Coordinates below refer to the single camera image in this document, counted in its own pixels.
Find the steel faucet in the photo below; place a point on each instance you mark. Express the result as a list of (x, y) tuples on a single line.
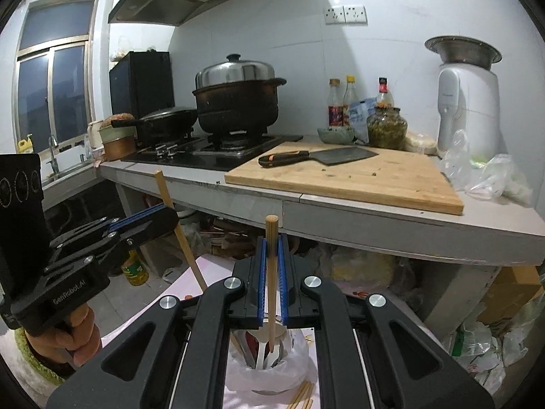
[(53, 153)]

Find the steel basin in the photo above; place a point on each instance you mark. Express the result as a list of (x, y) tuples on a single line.
[(464, 51)]

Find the brown and green pot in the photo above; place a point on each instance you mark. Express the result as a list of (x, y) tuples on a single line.
[(117, 140)]

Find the long bamboo chopstick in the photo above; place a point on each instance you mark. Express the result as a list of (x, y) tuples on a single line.
[(271, 264), (189, 255)]

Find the white plastic bag liner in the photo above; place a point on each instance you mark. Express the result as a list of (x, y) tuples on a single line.
[(293, 370)]

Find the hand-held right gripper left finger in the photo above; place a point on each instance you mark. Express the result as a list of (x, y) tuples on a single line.
[(262, 281)]

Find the black frying pan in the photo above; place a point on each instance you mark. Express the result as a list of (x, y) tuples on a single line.
[(170, 119)]

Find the black gas stove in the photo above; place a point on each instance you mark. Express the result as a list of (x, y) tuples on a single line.
[(204, 153)]

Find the yellow detergent bottle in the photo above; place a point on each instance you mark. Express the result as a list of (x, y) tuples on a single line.
[(25, 145)]

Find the clear plastic bags on counter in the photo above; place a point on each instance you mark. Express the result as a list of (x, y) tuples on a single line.
[(498, 174)]

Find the person's left hand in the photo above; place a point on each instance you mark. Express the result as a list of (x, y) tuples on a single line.
[(78, 332)]

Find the window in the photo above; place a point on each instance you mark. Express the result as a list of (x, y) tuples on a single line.
[(55, 85)]

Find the white kitchen appliance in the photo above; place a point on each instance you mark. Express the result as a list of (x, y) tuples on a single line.
[(468, 110)]

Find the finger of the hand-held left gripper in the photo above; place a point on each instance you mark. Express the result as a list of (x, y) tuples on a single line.
[(153, 226), (136, 217)]

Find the white jug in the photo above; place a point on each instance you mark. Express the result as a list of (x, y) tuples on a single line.
[(94, 140)]

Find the glass jar of pickles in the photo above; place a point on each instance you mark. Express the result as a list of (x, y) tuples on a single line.
[(386, 130)]

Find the cooking oil bottle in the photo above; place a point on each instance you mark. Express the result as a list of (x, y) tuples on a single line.
[(135, 268)]

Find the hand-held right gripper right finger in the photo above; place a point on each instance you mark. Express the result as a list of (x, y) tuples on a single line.
[(283, 281)]

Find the wooden cutting board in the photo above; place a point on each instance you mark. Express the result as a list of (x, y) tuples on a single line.
[(362, 183)]

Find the person's left forearm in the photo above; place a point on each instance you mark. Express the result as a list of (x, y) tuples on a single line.
[(38, 358)]

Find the bundle of chopsticks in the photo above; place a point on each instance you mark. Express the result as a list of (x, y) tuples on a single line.
[(302, 396)]

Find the yellow plastic bag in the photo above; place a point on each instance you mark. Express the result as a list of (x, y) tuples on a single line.
[(362, 266)]

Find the black box appliance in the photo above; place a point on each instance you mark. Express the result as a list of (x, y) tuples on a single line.
[(140, 85)]

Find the red label sauce bottle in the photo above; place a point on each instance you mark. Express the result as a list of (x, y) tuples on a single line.
[(335, 113)]

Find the yellow cap sauce bottle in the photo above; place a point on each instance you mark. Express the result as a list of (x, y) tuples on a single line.
[(350, 93)]

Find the red cap sauce bottle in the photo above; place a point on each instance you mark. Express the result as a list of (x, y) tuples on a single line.
[(383, 91)]

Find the cardboard box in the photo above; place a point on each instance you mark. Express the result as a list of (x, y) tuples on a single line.
[(511, 298)]

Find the pile of plastic bags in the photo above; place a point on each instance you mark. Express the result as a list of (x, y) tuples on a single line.
[(489, 349)]

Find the steel utensil holder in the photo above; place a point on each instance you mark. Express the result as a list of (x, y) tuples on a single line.
[(279, 360)]

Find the white wall socket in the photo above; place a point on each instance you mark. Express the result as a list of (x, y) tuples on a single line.
[(334, 15), (355, 13)]

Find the green ceramic bowl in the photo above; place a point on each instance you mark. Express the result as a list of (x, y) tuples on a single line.
[(336, 135)]

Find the black cooking pot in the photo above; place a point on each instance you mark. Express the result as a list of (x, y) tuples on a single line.
[(238, 108)]

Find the steel pot lid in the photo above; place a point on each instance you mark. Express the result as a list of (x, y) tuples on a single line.
[(236, 72)]

